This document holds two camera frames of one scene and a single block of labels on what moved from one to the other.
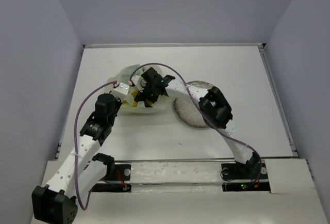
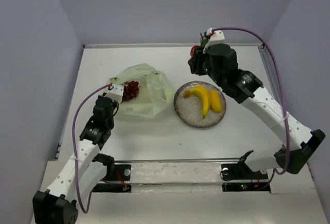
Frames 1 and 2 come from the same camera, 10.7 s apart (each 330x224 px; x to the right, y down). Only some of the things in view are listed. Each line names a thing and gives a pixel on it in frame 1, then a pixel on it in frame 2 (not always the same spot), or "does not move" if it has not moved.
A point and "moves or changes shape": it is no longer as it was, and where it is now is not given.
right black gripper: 142,97 to 195,62
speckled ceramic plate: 187,110 does not move
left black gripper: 117,101 does not move
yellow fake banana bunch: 134,104 moves or changes shape
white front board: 184,192 does not move
